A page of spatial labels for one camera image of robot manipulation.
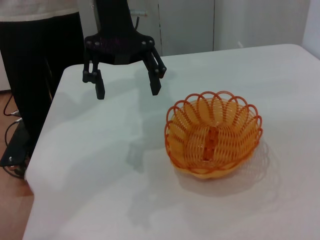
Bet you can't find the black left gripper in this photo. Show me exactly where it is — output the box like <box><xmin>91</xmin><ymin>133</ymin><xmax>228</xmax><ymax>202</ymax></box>
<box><xmin>82</xmin><ymin>0</ymin><xmax>167</xmax><ymax>100</ymax></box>

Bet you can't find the orange woven plastic basket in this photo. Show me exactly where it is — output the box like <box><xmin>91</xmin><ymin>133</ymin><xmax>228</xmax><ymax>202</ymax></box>
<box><xmin>164</xmin><ymin>90</ymin><xmax>264</xmax><ymax>181</ymax></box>

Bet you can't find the person in black trousers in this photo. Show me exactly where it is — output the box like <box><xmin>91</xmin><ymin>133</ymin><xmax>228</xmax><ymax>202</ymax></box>
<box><xmin>0</xmin><ymin>0</ymin><xmax>85</xmax><ymax>161</ymax></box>

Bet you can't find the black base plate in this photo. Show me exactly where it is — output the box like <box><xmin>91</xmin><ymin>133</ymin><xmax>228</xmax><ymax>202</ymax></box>
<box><xmin>0</xmin><ymin>121</ymin><xmax>31</xmax><ymax>168</ymax></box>

